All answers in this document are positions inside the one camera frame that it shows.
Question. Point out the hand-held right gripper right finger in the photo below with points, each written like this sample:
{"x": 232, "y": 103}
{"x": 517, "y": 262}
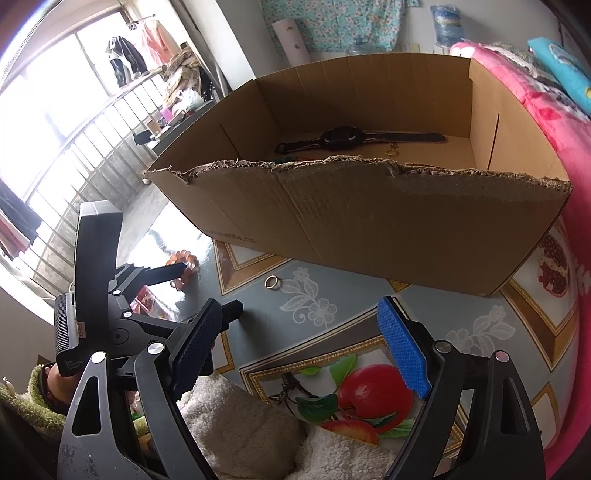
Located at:
{"x": 401, "y": 346}

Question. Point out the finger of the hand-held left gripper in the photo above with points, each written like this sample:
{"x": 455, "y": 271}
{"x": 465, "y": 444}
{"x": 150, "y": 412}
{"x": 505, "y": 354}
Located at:
{"x": 161, "y": 272}
{"x": 233, "y": 310}

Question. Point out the pink hanging garment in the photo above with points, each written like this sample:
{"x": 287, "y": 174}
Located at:
{"x": 157, "y": 39}

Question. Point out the teal floral curtain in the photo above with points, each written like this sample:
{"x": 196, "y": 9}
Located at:
{"x": 332, "y": 23}

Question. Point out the white patterned roll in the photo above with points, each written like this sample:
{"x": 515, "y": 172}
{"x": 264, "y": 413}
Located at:
{"x": 291, "y": 41}

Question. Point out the pile of clothes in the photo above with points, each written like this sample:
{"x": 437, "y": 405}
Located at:
{"x": 184, "y": 76}

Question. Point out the person's left hand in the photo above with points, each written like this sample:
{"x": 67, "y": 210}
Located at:
{"x": 60, "y": 385}

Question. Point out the brown cardboard box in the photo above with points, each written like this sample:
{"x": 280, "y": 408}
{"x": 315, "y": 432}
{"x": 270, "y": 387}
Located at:
{"x": 369, "y": 221}

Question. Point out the metal balcony railing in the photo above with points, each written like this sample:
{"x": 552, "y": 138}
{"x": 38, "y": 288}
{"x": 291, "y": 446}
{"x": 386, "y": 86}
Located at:
{"x": 92, "y": 152}

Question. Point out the person's left forearm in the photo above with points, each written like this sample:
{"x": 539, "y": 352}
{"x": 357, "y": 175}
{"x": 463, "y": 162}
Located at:
{"x": 27, "y": 406}

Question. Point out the blue cartoon pillow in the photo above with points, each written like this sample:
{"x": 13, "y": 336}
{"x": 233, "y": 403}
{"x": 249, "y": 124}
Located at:
{"x": 563, "y": 64}

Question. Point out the blue water dispenser bottle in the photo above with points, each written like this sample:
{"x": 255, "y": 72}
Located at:
{"x": 447, "y": 25}

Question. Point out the black hanging jacket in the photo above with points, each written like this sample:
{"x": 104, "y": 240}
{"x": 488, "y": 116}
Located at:
{"x": 124, "y": 60}

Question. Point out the dark hanging garment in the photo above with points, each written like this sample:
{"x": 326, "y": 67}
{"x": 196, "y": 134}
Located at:
{"x": 18, "y": 217}

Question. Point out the pink floral blanket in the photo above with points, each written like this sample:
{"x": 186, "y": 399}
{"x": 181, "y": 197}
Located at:
{"x": 572, "y": 138}

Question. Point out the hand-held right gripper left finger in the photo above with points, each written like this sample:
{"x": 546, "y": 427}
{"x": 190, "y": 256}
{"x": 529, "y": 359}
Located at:
{"x": 194, "y": 346}

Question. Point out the black and pink wristwatch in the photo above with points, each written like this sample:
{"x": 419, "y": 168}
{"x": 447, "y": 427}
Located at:
{"x": 341, "y": 137}

